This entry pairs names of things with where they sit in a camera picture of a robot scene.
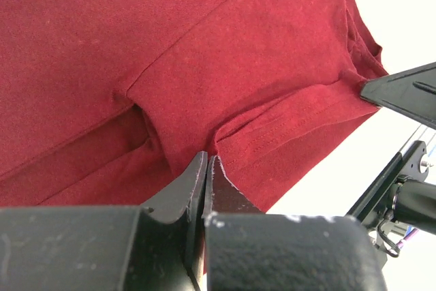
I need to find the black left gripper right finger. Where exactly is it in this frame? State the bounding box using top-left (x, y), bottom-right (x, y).
top-left (203, 156), bottom-right (386, 290)

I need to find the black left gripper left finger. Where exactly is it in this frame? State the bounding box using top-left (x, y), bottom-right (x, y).
top-left (1, 152), bottom-right (208, 290)

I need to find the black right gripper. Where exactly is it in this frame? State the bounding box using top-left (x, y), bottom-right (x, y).
top-left (347, 63), bottom-right (436, 257)

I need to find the dark red t-shirt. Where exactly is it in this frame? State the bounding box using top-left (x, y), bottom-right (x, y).
top-left (1, 0), bottom-right (386, 211)

